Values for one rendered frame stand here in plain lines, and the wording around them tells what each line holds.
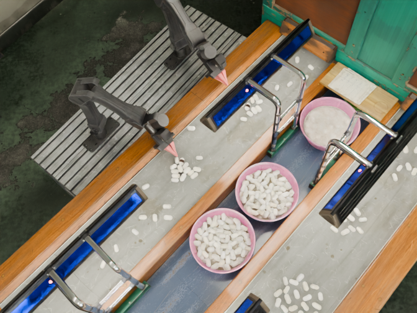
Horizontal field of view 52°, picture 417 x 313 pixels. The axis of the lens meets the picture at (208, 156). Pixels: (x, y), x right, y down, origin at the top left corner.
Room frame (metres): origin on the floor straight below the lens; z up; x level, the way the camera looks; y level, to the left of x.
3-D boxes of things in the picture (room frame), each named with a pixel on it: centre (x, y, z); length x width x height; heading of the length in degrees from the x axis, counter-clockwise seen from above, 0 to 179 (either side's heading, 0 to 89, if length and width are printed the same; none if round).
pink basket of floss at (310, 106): (0.89, -0.56, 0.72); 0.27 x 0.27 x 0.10
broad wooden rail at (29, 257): (0.94, 0.25, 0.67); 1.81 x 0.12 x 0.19; 128
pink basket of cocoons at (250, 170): (0.61, -0.22, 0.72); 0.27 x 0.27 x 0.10
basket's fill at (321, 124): (0.89, -0.56, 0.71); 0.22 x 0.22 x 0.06
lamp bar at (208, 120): (1.00, -0.26, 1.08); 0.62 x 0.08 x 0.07; 128
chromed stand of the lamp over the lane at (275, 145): (0.94, -0.30, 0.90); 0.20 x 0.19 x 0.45; 128
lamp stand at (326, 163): (0.62, -0.55, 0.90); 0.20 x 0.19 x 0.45; 128
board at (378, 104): (1.02, -0.74, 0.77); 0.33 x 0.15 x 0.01; 38
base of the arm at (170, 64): (1.49, 0.06, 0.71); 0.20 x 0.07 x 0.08; 132
